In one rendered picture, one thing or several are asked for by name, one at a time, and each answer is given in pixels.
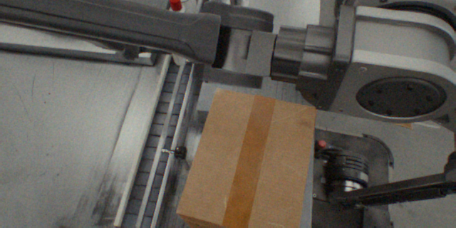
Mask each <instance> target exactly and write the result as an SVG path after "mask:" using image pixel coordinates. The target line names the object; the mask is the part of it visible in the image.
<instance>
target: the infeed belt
mask: <svg viewBox="0 0 456 228"><path fill-rule="evenodd" d="M198 1H199V0H196V2H197V5H198ZM206 1H209V0H203V1H202V5H201V8H200V11H199V13H202V10H203V6H204V2H206ZM179 69H180V66H178V65H176V64H175V63H174V58H173V56H172V58H171V60H170V64H169V67H168V70H167V74H166V76H165V80H164V83H163V85H162V89H161V94H160V99H159V101H158V103H157V107H156V110H155V114H154V116H153V119H152V124H151V126H150V130H149V133H148V135H147V140H146V142H145V148H144V151H143V154H142V157H141V158H142V159H141V160H140V164H139V167H138V172H137V173H136V176H135V180H134V183H133V184H134V185H133V186H132V189H131V192H130V196H129V199H128V203H127V205H126V208H125V213H124V215H123V219H122V224H121V228H137V227H136V224H137V220H138V216H139V212H140V207H141V204H142V201H143V197H144V194H145V190H146V187H147V183H148V180H149V177H150V172H151V169H152V166H153V163H154V159H155V155H156V153H157V148H158V145H159V142H160V136H161V133H162V128H163V126H164V123H165V118H166V115H167V112H168V109H169V106H170V102H171V99H172V94H173V91H174V89H175V82H176V79H177V75H178V73H179ZM191 69H192V63H188V64H186V66H185V71H184V74H183V77H182V81H181V84H180V89H179V91H178V94H177V99H176V102H175V109H174V112H173V114H172V119H171V121H170V126H169V129H168V131H167V137H166V139H165V144H164V147H163V148H165V149H171V148H172V143H173V140H174V136H175V129H176V127H177V122H178V119H179V116H180V111H181V108H182V104H183V101H184V98H185V93H186V90H187V85H188V79H189V76H190V72H191ZM169 155H170V154H167V153H162V154H161V157H160V161H159V166H158V169H157V174H156V177H155V182H154V184H153V187H152V192H151V195H150V199H149V202H148V205H147V210H146V213H145V217H144V220H143V223H142V228H151V225H152V220H153V217H154V214H155V206H156V203H157V199H158V196H159V193H160V188H161V184H162V180H163V177H164V174H165V169H166V167H167V161H168V158H169Z"/></svg>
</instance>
